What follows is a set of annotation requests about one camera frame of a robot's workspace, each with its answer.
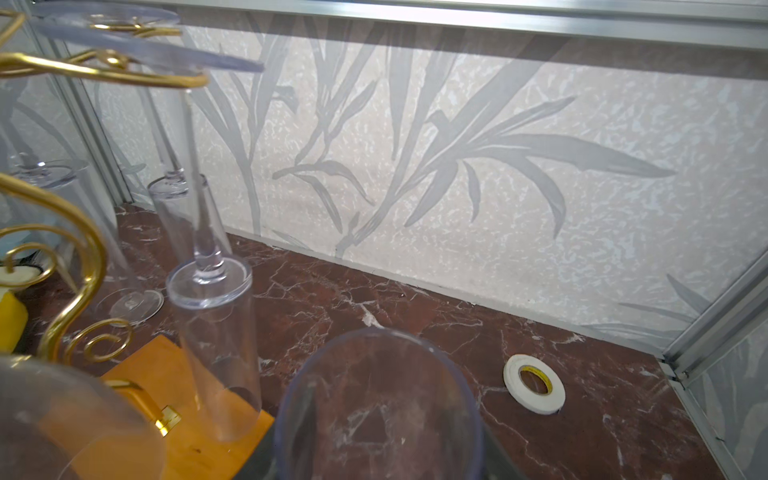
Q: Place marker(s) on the white tape roll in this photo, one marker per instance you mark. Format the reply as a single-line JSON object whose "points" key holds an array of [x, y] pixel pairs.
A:
{"points": [[534, 384]]}

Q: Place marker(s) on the yellow black work glove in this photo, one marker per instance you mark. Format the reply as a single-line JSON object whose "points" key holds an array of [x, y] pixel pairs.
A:
{"points": [[14, 315]]}

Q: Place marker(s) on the gold wire glass rack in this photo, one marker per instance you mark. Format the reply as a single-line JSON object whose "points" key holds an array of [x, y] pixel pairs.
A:
{"points": [[88, 242]]}

